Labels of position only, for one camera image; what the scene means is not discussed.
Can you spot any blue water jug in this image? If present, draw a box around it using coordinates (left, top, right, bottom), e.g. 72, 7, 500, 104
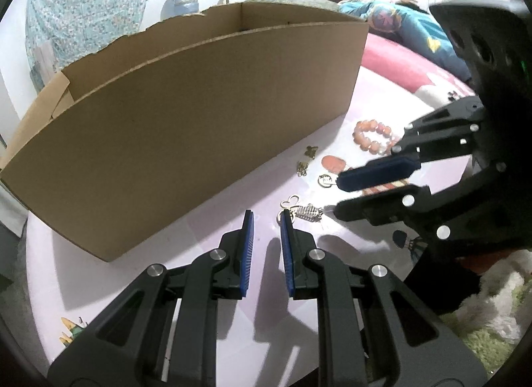
161, 0, 199, 19

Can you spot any orange pink bead bracelet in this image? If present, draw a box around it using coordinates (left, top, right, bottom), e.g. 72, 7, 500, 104
352, 118, 402, 157

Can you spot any teal floral hanging cloth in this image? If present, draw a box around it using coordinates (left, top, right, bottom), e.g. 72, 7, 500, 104
25, 0, 161, 92

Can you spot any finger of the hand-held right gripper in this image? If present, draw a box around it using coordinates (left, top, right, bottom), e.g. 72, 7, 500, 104
333, 160, 512, 246
336, 95, 489, 193

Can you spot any silver keychain with ring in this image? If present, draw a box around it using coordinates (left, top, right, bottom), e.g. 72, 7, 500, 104
279, 195, 325, 223

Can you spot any brown cardboard box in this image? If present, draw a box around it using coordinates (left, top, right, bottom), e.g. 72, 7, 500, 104
0, 1, 370, 264

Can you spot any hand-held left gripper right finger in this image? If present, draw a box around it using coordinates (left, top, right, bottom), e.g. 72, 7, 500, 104
279, 209, 489, 387

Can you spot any white fluffy cloth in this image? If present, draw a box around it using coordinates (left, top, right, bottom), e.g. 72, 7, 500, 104
453, 250, 532, 342

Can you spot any pink floral blanket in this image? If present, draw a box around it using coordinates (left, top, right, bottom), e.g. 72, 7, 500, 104
359, 33, 478, 121

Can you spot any green fluffy rug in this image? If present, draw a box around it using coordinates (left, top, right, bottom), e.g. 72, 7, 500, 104
441, 279, 532, 373

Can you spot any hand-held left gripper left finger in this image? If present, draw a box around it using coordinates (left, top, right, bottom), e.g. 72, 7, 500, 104
48, 209, 255, 387

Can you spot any blue printed blanket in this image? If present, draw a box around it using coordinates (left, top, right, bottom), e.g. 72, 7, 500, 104
337, 0, 472, 82

